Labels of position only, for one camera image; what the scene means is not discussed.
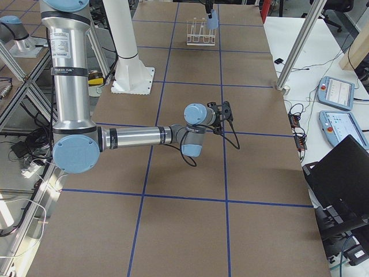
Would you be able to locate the aluminium frame post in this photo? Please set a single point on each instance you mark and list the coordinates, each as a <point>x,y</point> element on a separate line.
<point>309,22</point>

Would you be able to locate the blue plastic cup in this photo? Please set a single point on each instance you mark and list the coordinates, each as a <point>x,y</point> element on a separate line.
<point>212,20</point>

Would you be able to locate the brown paper table cover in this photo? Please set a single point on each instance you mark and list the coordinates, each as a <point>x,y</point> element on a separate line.
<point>244,210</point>

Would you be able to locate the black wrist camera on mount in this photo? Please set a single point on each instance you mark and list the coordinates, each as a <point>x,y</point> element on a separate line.
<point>222,113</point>

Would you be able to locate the black laptop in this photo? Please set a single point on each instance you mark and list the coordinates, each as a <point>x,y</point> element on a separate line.
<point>340,180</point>

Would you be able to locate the lower teach pendant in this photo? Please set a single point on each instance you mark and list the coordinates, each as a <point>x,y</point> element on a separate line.
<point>336,125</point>

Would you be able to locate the upper teach pendant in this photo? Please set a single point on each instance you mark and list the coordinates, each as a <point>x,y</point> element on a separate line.
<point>336,93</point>

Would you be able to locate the black usb hub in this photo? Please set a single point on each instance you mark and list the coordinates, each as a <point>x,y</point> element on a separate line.
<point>299,134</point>

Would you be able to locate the white wire cup rack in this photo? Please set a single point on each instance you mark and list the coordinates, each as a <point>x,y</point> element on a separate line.
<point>198,33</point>

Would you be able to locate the teach pendant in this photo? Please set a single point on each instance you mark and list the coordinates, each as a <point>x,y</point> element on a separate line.
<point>336,125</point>
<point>336,93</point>

